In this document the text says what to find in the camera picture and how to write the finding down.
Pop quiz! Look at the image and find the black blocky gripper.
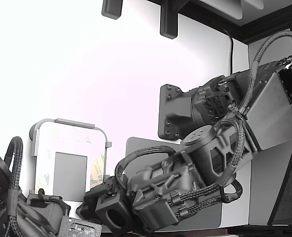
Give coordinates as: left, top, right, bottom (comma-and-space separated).
26, 175, 119, 224

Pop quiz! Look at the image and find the black ribbed gripper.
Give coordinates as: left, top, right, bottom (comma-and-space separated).
125, 153, 207, 231

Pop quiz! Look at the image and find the tan adhesive-backed device panel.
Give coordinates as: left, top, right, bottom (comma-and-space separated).
34, 122, 107, 210

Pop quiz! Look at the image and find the black box with round hole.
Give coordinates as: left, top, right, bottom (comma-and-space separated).
95, 192, 127, 229

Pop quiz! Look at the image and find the grey circuit board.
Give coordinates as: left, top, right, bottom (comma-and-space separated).
58, 215, 103, 237

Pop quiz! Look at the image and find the dark grey flat tray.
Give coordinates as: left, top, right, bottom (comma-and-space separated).
125, 137, 223, 229

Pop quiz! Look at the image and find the grey fixture with dark legs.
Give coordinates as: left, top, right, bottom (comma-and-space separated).
28, 118, 113, 198

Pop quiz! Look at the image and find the white slab panel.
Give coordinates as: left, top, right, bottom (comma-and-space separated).
199, 0, 266, 21

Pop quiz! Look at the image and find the braided cable loop at gripper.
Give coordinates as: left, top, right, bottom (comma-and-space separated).
115, 145, 178, 197

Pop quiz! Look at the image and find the braided cable bundle under wrist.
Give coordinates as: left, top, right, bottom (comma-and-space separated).
169, 179, 243, 219

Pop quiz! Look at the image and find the black braided cable loop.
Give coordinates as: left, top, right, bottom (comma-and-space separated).
4, 135, 25, 198

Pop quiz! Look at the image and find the thin black cable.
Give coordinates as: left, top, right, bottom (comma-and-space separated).
221, 26, 235, 75

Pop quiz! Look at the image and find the long braided arm cable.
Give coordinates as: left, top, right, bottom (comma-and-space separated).
221, 31, 292, 181

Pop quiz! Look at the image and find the tall black bracket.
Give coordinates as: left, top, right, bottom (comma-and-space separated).
160, 0, 179, 40

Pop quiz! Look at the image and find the short black bracket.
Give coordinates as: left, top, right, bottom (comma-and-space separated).
101, 0, 124, 20

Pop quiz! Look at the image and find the black frame moulding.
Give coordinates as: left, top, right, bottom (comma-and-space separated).
145, 0, 292, 45

